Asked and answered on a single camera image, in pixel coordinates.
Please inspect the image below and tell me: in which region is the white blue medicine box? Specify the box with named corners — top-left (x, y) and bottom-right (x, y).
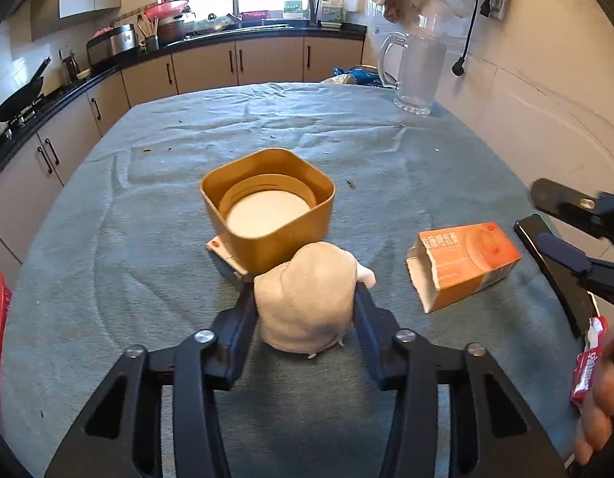
top-left (205, 235), bottom-right (251, 290)

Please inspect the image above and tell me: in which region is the orange carton box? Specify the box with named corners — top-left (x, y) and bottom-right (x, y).
top-left (405, 222), bottom-right (522, 314)

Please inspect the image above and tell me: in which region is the white tissue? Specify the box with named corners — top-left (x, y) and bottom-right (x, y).
top-left (253, 242), bottom-right (376, 357)

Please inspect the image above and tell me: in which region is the yellow square lid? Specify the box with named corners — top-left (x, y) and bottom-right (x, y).
top-left (199, 148), bottom-right (336, 275)

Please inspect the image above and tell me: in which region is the right hand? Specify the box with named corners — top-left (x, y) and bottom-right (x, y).
top-left (574, 326), bottom-right (614, 465)

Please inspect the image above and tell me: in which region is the black phone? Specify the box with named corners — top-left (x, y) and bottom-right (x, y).
top-left (513, 214), bottom-right (600, 339)

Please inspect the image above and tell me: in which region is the red snack wrapper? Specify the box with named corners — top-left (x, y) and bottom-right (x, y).
top-left (569, 316), bottom-right (609, 409)

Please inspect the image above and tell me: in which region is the grey table cloth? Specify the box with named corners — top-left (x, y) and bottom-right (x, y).
top-left (0, 83), bottom-right (580, 477)

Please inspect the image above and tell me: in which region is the clear glass pitcher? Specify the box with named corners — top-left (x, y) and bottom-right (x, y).
top-left (377, 31), bottom-right (446, 117)

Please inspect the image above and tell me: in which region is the blue plastic bag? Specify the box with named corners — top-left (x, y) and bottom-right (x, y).
top-left (332, 65), bottom-right (383, 88)

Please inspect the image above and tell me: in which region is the black wok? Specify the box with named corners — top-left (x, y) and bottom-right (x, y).
top-left (0, 57), bottom-right (51, 123)

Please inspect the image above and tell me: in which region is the silver rice cooker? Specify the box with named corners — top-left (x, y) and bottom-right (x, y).
top-left (86, 24), bottom-right (139, 67)

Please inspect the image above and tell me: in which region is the pink basin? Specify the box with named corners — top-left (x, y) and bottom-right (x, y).
top-left (143, 0), bottom-right (189, 22)

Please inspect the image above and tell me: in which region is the black power cable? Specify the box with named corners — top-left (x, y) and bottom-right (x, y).
top-left (450, 0), bottom-right (493, 78)

